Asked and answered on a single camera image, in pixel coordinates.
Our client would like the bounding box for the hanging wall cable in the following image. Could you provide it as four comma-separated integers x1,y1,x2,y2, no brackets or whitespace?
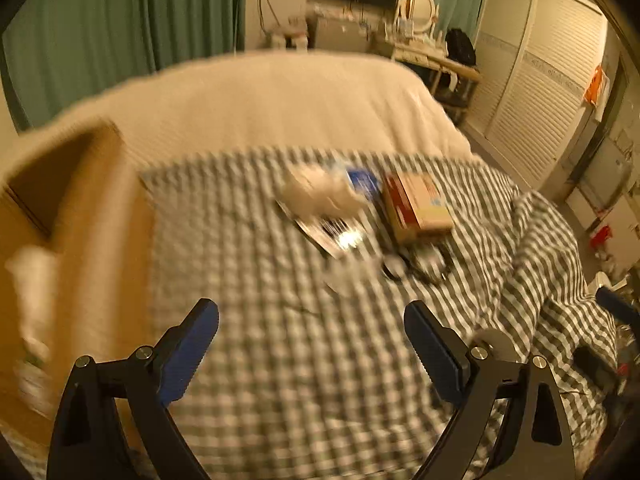
257,0,287,32

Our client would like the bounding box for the small brown box red side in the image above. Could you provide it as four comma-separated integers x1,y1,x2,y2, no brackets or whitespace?
381,172,456,249

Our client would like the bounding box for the wooden chair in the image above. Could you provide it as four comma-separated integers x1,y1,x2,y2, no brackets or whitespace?
430,67,482,124

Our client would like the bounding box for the orange hanging item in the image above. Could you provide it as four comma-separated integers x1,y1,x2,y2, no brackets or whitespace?
582,62,611,109

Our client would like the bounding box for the silver foil packet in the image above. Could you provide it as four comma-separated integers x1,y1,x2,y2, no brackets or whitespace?
275,200,367,262

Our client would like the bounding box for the grey white checked sheet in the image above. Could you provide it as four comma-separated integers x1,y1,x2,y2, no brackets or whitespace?
0,142,621,480

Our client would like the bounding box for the red small item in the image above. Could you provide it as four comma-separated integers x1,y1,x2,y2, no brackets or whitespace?
590,225,614,252

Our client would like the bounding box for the black backpack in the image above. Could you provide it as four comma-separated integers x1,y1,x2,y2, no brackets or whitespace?
445,27,477,66

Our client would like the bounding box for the white small stool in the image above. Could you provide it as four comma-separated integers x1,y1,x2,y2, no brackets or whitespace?
272,29,309,51

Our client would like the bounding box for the clear plastic bag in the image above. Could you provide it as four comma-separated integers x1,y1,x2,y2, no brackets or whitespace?
320,257,382,298

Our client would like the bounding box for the brown cardboard box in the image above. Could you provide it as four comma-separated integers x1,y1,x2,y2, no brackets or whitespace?
0,119,162,455

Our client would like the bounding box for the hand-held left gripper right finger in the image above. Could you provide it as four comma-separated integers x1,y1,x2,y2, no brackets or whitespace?
404,301,572,480

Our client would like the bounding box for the white vanity table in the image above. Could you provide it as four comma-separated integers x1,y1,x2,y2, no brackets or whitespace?
390,34,482,92

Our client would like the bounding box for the blue packet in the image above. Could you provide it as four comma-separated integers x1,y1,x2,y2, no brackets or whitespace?
342,167,384,204

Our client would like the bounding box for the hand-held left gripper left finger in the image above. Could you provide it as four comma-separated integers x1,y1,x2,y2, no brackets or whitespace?
46,298,220,480

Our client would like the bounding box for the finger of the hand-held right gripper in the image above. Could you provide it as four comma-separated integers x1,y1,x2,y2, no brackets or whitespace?
596,287,640,325

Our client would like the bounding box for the white floor appliance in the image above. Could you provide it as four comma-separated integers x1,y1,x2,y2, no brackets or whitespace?
570,135,634,217

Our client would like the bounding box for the black cable bundle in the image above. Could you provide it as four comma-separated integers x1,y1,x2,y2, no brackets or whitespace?
380,245,454,284

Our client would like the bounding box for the white sliding wardrobe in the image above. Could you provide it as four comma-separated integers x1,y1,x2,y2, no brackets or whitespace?
465,0,619,192

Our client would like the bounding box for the silver mini fridge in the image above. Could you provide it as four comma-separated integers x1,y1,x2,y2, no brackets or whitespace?
312,12,374,54

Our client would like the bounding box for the oval white vanity mirror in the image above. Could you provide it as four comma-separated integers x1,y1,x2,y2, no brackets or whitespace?
397,0,439,37

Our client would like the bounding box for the white fluffy blanket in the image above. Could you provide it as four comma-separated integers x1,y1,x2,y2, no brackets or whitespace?
0,52,487,197

